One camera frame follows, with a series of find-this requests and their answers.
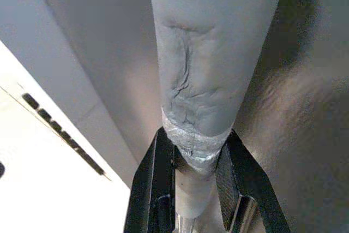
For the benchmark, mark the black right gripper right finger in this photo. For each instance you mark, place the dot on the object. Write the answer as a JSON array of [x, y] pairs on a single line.
[[245, 184]]

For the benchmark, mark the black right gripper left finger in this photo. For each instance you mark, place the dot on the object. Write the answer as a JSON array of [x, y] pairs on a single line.
[[152, 194]]

